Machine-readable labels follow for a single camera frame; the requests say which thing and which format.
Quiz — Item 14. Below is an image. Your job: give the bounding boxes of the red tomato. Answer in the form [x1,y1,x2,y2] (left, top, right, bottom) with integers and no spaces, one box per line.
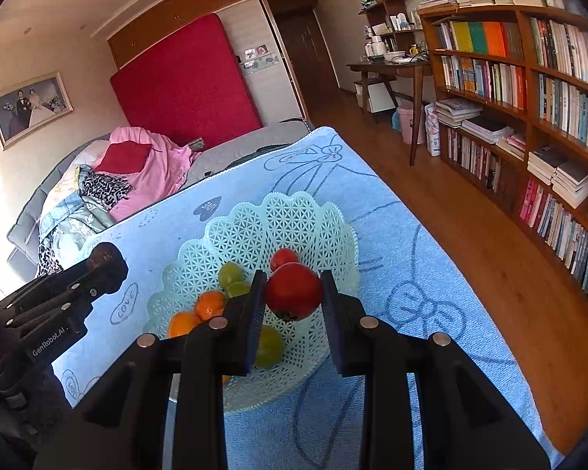
[265,262,323,322]
[269,248,299,272]

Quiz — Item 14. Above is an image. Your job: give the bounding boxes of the blue printed cloth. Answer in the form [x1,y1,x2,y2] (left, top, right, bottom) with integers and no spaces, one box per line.
[49,126,564,470]

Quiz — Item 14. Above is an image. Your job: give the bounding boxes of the white bag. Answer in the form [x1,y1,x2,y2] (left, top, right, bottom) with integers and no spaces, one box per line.
[424,102,443,156]

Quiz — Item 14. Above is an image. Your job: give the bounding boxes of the pink bin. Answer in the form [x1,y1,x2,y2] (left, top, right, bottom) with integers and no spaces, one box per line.
[396,105,427,145]

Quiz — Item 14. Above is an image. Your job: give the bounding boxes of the leopard print cloth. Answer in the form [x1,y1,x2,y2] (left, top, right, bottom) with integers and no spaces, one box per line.
[81,172,133,213]
[35,242,64,279]

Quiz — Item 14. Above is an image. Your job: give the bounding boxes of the pink blanket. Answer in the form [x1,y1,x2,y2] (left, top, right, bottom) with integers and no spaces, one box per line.
[94,126,201,223]

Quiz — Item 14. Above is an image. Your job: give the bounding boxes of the small orange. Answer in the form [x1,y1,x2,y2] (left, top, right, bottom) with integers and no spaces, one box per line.
[194,290,227,321]
[168,311,201,338]

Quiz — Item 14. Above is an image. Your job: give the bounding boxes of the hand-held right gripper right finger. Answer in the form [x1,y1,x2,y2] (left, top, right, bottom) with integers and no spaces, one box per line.
[320,270,552,470]

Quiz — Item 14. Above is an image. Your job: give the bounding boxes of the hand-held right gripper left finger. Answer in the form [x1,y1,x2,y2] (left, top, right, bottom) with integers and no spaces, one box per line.
[32,270,268,470]

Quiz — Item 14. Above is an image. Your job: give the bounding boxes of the wooden bookshelf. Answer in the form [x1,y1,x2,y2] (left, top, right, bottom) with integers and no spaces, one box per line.
[416,2,588,321]

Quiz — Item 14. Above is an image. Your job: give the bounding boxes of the white lattice plastic basket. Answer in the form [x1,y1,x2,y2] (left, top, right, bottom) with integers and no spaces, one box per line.
[146,192,361,413]

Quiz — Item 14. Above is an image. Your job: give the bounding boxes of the white and wood wardrobe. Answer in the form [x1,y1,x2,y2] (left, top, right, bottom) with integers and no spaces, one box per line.
[107,0,310,123]

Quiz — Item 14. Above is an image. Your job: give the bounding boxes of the large green tomato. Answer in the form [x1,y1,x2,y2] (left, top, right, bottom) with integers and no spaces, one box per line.
[254,325,285,369]

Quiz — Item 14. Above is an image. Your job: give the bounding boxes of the wooden desk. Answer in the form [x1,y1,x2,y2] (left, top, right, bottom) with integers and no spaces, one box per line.
[347,56,434,167]

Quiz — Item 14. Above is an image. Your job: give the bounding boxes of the dark wooden door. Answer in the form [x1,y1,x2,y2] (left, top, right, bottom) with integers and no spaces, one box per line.
[265,0,341,96]

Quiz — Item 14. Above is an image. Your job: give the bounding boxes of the rows of shelved books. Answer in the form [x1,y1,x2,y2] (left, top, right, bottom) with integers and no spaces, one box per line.
[434,17,588,304]

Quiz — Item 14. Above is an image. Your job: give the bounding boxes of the floral quilt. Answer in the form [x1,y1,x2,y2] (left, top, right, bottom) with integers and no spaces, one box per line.
[38,164,116,250]

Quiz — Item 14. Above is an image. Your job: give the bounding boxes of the red pillow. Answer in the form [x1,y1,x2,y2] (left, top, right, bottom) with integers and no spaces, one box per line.
[95,141,152,174]

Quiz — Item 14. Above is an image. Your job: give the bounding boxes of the white storage box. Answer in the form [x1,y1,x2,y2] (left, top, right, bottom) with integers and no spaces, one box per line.
[354,78,397,113]

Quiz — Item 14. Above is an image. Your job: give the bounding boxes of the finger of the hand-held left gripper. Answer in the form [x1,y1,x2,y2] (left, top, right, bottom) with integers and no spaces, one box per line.
[0,258,95,324]
[5,258,129,341]

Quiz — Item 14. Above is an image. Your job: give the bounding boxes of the framed wall photo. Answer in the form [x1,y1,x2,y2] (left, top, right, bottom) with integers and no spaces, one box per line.
[0,71,74,151]

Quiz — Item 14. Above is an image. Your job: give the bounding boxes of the red mattress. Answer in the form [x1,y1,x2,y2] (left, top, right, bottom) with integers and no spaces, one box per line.
[110,13,264,150]

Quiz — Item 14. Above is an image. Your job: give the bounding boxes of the small wooden shelf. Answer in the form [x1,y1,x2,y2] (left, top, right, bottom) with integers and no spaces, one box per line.
[360,0,425,57]

